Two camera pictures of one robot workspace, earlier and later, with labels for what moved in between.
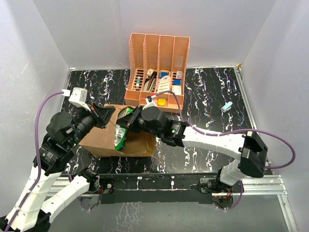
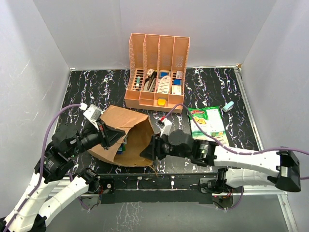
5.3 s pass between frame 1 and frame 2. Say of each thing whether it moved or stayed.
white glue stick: stayed
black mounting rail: stayed
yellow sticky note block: stayed
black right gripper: moved
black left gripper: moved
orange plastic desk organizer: stayed
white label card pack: stayed
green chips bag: moved
